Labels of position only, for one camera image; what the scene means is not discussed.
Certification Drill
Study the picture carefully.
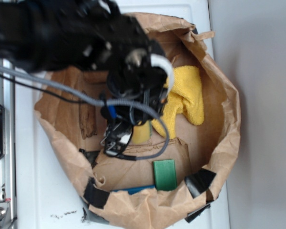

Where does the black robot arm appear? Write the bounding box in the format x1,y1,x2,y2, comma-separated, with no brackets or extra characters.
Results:
0,0,174,161

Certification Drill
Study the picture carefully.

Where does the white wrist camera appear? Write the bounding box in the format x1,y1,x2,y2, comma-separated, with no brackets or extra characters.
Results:
119,133,132,145

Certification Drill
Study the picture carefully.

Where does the green rectangular block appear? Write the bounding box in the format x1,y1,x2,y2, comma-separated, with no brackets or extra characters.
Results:
153,159,177,191

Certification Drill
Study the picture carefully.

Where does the aluminium frame rail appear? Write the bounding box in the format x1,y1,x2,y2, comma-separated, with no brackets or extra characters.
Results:
0,59,18,229

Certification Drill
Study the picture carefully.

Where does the blue flat block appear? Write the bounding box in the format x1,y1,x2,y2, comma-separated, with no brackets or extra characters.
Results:
112,185,155,195

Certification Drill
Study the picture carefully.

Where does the brown paper bag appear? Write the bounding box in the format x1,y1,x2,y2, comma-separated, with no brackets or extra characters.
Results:
34,13,241,229

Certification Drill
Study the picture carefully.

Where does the yellow microfiber cloth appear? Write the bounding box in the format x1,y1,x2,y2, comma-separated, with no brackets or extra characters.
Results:
162,65,204,139

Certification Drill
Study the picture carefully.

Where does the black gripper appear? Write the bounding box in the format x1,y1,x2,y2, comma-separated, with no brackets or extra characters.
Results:
100,95,167,158

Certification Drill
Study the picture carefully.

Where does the green and yellow sponge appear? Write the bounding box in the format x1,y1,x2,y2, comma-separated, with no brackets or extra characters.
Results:
132,121,152,145

